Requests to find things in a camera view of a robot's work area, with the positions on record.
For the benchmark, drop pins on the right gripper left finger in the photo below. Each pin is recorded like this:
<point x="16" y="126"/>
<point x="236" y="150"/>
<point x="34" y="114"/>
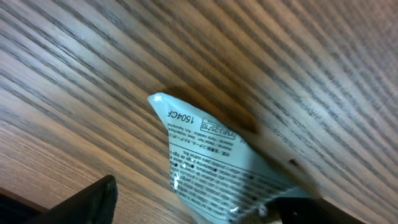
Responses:
<point x="93" y="205"/>

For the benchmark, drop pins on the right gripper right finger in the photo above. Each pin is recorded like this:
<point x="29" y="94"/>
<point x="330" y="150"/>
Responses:
<point x="293" y="210"/>

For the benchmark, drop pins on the red black small packet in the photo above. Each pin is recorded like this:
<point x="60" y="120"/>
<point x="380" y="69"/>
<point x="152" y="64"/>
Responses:
<point x="213" y="171"/>

